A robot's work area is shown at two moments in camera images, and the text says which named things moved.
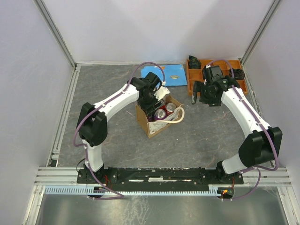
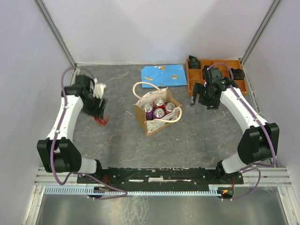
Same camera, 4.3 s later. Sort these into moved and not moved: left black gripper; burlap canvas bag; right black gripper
Moved: left black gripper
Not moved: right black gripper; burlap canvas bag
